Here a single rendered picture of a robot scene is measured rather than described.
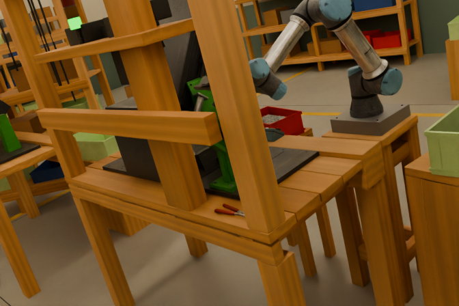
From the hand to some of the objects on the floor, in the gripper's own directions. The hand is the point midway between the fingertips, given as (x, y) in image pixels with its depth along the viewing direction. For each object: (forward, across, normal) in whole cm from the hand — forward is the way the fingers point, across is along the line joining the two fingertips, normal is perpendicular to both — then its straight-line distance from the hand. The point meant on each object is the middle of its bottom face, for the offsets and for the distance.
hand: (207, 96), depth 193 cm
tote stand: (-60, -145, +55) cm, 166 cm away
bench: (+50, -78, +80) cm, 122 cm away
